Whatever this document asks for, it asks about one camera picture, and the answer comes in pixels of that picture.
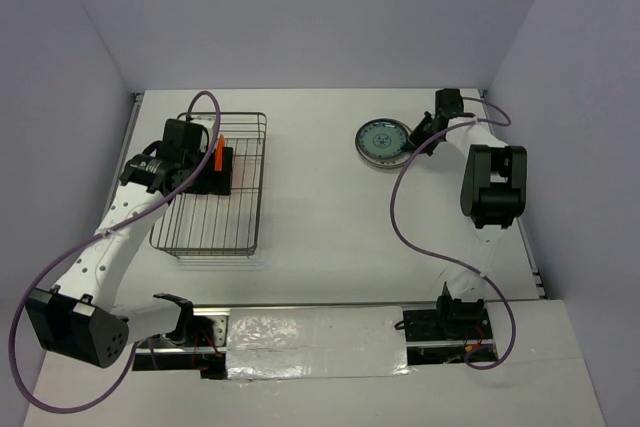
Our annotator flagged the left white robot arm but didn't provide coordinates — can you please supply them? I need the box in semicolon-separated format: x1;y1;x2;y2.
25;116;220;368

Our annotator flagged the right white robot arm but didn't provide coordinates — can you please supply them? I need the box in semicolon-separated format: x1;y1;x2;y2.
403;89;527;303

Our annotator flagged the silver foil tape sheet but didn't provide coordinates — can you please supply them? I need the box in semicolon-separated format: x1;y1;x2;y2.
226;306;409;381

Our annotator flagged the green plate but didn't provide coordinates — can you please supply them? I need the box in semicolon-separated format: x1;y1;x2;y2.
354;118;411;159

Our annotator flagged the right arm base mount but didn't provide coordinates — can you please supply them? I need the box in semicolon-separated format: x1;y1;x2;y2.
394;291;492;347

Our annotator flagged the grey wire dish rack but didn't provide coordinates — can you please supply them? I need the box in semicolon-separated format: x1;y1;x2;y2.
149;112;267;260

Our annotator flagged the orange sunburst plate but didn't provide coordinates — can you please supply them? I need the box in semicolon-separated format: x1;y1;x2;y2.
356;149;410;171

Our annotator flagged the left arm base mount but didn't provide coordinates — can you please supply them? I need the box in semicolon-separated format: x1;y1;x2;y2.
133;308;230;380

